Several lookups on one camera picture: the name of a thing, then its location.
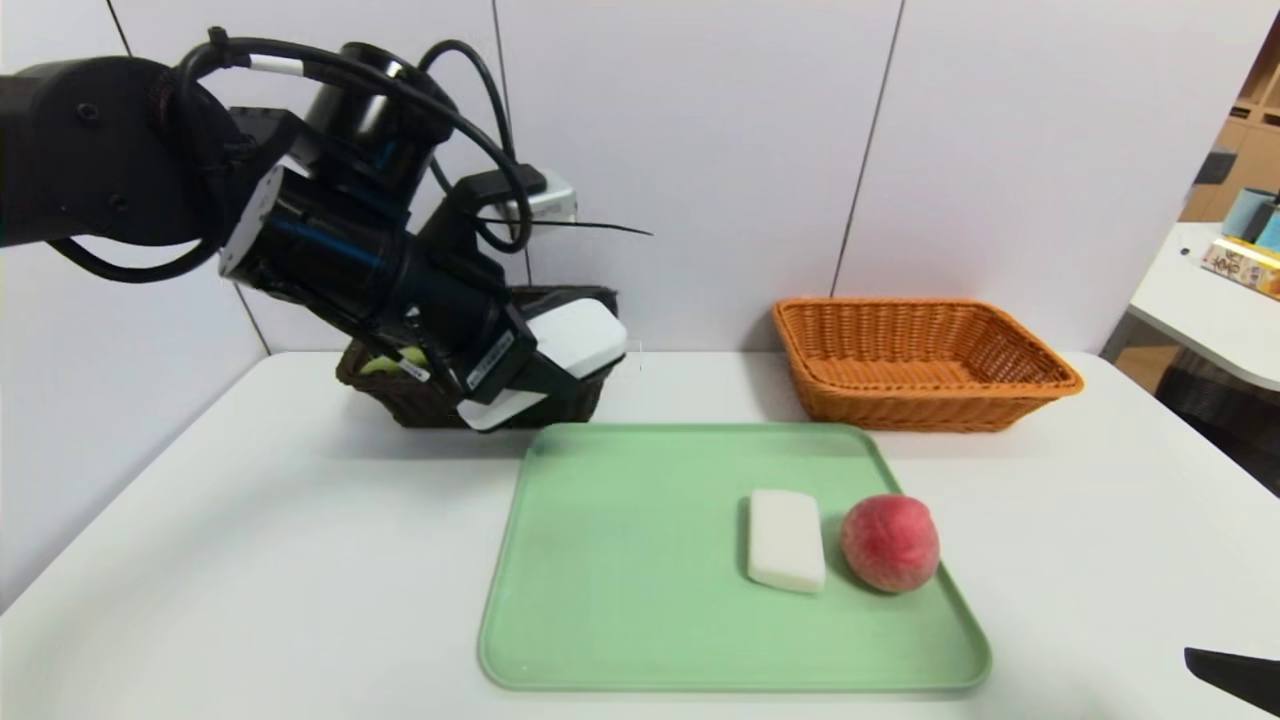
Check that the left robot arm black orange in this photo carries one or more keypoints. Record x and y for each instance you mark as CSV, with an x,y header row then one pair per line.
x,y
100,150

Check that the white soap bar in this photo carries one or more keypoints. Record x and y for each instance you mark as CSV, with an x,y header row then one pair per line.
x,y
787,540

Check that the red peach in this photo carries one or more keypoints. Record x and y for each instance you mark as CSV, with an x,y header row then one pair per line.
x,y
890,545

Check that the white side table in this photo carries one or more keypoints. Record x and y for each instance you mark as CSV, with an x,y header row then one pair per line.
x,y
1200,300

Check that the yellow printed box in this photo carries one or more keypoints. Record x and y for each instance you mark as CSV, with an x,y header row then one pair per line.
x,y
1245,265

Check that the white rectangular eraser box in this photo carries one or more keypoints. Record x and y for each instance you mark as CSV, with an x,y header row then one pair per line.
x,y
580,335

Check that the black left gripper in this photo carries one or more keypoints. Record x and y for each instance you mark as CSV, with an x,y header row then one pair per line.
x,y
492,365

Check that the dark brown wicker basket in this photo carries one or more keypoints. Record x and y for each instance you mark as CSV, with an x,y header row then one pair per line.
x,y
400,400

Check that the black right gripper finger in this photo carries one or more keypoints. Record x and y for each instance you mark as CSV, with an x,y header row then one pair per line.
x,y
1245,680

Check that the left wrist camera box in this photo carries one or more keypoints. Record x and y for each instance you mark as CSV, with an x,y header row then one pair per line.
x,y
545,198

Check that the wooden shelf unit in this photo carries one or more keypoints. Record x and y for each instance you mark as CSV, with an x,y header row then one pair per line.
x,y
1250,140

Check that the orange wicker basket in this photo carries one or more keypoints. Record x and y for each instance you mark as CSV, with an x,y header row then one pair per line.
x,y
920,345

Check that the light green plastic tray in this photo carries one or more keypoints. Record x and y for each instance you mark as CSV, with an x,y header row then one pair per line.
x,y
640,560

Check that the dark wicker bin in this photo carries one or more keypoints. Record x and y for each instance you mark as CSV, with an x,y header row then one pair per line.
x,y
1220,410

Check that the blue cup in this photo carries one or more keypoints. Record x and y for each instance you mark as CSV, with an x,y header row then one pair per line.
x,y
1245,212

